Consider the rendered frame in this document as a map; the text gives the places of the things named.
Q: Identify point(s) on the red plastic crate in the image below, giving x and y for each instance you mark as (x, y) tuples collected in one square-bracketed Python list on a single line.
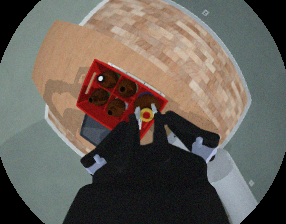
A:
[(99, 113)]

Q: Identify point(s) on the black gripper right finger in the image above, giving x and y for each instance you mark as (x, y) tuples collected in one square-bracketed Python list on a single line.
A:
[(202, 142)]

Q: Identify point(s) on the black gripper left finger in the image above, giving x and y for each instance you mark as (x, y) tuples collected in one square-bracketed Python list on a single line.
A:
[(109, 146)]

